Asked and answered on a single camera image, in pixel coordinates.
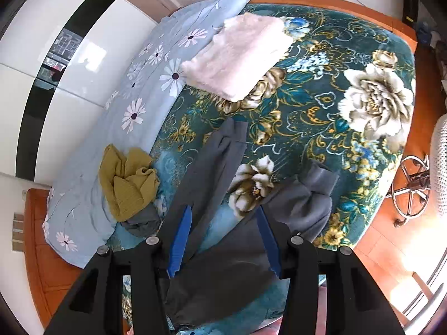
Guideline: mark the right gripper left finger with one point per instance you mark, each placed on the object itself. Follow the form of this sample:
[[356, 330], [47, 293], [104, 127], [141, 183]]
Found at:
[[93, 305]]

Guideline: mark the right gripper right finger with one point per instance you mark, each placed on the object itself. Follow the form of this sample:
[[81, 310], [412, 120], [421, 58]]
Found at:
[[355, 303]]

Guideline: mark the dark grey sweatpants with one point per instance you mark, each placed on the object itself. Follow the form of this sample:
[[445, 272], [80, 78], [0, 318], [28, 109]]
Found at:
[[225, 266]]

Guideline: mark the grey cotton garment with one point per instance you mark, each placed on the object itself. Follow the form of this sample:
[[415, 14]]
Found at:
[[143, 224]]

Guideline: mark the chrome chair base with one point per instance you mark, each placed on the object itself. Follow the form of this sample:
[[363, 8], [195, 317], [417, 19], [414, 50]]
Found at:
[[410, 200]]

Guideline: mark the mustard yellow knit sweater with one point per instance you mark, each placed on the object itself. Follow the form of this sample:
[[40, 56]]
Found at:
[[128, 181]]

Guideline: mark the white mesh chair seat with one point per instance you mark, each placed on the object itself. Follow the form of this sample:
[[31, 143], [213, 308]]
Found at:
[[438, 165]]

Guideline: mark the light blue floral pillow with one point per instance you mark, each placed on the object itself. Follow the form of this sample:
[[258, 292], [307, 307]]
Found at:
[[79, 218]]

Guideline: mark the teal floral bed blanket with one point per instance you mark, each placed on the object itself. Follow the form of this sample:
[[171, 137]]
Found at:
[[343, 94]]

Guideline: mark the white glossy wardrobe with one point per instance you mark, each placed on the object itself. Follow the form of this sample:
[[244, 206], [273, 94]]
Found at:
[[60, 61]]

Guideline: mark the pink folded fluffy garment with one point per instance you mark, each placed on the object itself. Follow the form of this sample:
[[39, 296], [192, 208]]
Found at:
[[238, 56]]

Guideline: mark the orange wooden bed frame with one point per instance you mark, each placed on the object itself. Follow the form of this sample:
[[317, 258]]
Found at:
[[50, 276]]

